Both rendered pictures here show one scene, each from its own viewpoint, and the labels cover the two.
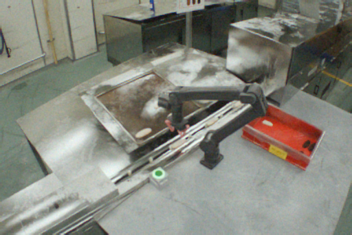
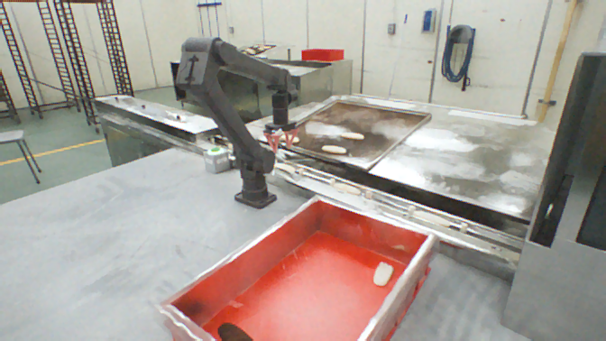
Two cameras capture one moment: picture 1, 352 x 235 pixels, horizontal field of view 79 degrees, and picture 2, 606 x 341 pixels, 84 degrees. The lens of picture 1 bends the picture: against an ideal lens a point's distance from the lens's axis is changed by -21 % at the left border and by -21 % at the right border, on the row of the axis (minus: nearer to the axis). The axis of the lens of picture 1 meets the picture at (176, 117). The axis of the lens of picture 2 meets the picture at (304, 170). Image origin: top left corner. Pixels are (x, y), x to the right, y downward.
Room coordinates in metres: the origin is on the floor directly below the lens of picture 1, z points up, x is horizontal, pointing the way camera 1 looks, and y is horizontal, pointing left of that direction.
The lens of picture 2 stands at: (1.05, -1.17, 1.34)
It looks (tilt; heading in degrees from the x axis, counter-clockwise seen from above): 24 degrees down; 85
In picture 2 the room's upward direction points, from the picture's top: 1 degrees counter-clockwise
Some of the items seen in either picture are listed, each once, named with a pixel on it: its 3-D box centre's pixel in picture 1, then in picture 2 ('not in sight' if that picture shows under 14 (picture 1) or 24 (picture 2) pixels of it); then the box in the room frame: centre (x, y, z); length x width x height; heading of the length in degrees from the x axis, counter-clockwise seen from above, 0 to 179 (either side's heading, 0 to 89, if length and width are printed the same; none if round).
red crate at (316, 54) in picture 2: not in sight; (322, 54); (1.81, 3.74, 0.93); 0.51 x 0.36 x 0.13; 136
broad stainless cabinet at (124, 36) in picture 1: (173, 31); not in sight; (3.95, 0.02, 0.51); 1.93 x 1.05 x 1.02; 132
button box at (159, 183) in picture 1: (159, 180); (217, 163); (0.83, 0.09, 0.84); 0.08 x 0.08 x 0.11; 42
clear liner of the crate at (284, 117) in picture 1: (284, 133); (316, 284); (1.12, -0.66, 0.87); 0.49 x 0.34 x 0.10; 47
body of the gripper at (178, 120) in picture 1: (177, 116); (280, 117); (1.08, -0.01, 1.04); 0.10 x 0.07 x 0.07; 42
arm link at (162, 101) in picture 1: (169, 99); (283, 88); (1.10, 0.03, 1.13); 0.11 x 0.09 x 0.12; 61
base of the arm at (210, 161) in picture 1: (212, 154); (254, 188); (0.98, -0.19, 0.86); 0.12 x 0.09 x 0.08; 138
